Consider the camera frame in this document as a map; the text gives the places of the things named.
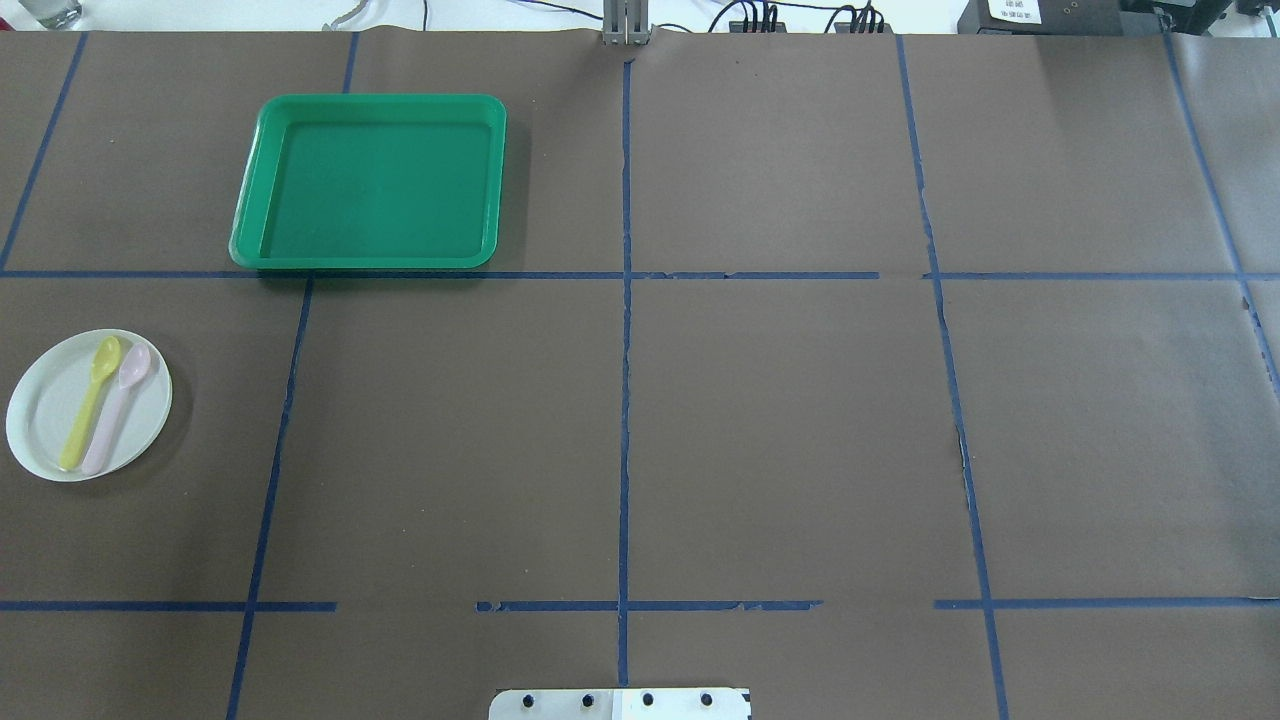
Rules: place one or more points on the pink plastic spoon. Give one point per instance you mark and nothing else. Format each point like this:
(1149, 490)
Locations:
(134, 369)

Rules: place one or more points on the yellow plastic spoon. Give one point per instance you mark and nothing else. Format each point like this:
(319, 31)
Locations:
(106, 360)

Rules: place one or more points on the white round plate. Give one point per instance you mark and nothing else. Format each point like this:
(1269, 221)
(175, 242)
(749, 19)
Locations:
(47, 398)

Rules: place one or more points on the brown paper table cover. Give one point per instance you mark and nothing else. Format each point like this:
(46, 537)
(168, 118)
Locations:
(923, 377)

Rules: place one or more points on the green plastic tray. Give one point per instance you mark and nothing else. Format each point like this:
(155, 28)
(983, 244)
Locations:
(372, 182)

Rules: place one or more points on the black power strip left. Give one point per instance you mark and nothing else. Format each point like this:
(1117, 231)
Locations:
(758, 18)

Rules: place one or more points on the black power strip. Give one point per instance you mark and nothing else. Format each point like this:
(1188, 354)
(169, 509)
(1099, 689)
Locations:
(758, 18)
(857, 20)

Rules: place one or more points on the black power strip right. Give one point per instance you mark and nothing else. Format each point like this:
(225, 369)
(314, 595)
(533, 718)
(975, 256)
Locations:
(857, 20)

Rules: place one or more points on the black box with label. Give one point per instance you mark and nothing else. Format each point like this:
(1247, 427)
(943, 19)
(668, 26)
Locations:
(1056, 18)

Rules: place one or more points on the grey metal camera post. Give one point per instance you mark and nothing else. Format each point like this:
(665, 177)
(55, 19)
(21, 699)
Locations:
(626, 22)

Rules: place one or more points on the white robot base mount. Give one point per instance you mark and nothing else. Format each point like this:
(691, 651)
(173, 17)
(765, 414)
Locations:
(623, 703)

